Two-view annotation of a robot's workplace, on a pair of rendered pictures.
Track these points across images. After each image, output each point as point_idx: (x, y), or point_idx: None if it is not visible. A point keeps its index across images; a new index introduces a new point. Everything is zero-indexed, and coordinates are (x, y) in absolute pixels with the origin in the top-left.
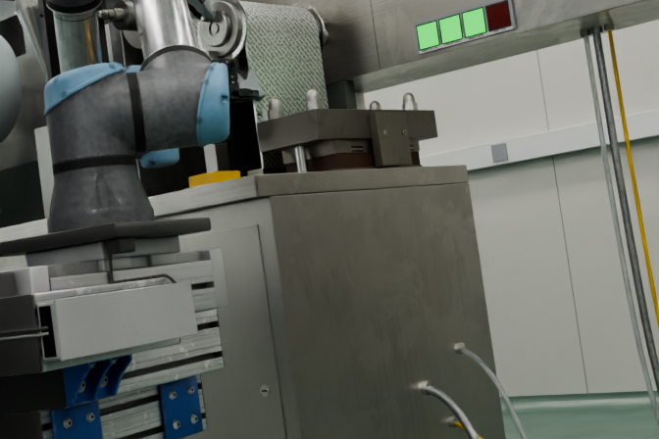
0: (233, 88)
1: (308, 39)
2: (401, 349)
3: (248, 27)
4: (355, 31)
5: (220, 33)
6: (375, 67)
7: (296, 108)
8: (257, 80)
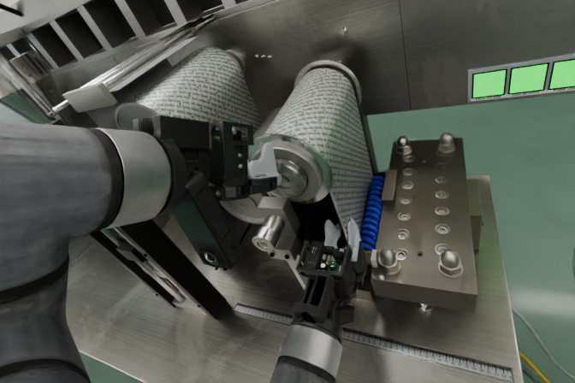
0: (355, 281)
1: (353, 113)
2: None
3: None
4: (380, 74)
5: (293, 188)
6: (404, 108)
7: (361, 192)
8: (353, 226)
